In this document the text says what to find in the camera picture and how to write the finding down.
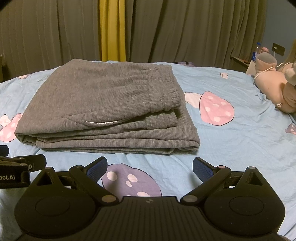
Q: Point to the wooden nightstand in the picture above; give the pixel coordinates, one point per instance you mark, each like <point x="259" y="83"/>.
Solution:
<point x="241" y="65"/>

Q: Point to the yellow curtain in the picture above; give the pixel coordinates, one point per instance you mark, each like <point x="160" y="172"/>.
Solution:
<point x="112" y="30"/>

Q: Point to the grey curtain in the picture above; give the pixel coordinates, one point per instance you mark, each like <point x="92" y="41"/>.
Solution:
<point x="39" y="35"/>

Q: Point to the light blue mushroom bedsheet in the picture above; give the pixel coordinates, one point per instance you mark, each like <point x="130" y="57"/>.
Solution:
<point x="259" y="135"/>

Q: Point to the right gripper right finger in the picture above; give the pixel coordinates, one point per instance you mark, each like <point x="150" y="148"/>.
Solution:
<point x="213" y="179"/>

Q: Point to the pink plush toy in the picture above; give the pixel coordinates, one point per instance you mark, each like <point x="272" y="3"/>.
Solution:
<point x="276" y="81"/>

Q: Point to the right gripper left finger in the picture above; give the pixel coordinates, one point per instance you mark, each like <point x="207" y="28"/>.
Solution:
<point x="85" y="178"/>

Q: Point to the black wall socket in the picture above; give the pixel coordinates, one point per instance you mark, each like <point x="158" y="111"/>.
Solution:
<point x="278" y="49"/>

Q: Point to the grey sweatpants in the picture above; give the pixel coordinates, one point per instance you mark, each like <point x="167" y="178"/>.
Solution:
<point x="105" y="107"/>

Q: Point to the plastic water bottle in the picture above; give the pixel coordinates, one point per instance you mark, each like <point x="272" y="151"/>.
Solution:
<point x="256" y="51"/>

